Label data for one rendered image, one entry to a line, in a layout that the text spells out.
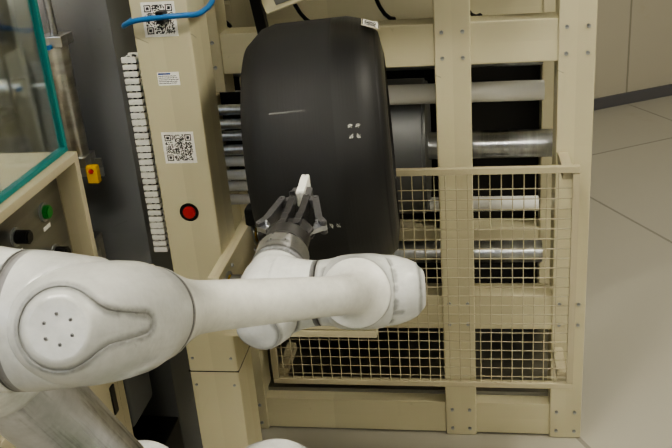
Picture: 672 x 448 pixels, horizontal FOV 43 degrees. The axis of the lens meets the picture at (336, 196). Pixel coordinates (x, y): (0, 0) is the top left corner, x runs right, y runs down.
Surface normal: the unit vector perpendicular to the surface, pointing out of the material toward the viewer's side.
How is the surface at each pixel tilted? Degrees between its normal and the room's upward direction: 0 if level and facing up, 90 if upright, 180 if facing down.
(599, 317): 0
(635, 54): 90
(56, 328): 63
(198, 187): 90
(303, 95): 49
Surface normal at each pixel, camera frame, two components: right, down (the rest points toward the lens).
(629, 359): -0.07, -0.92
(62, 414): 0.85, 0.32
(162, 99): -0.14, 0.39
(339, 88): -0.11, -0.32
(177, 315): 0.98, -0.07
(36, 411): 0.65, 0.54
